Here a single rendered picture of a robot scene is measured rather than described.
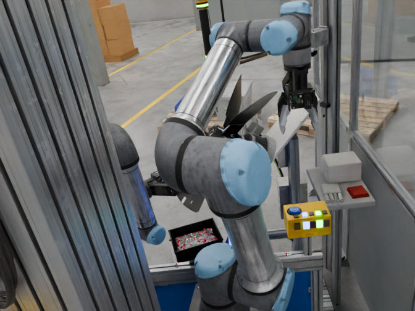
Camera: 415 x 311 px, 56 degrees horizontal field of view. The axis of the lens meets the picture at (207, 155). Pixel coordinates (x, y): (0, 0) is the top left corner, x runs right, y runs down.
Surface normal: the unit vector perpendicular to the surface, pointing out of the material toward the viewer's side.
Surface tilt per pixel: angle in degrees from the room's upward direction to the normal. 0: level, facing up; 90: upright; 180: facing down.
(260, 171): 83
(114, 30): 90
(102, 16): 90
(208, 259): 8
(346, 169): 90
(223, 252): 8
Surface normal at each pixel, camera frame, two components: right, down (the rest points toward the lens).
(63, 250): 0.97, -0.04
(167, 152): -0.57, -0.35
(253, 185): 0.83, 0.00
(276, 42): -0.47, 0.47
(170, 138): -0.36, -0.71
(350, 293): -0.15, -0.88
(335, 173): -0.01, 0.47
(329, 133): -0.82, 0.36
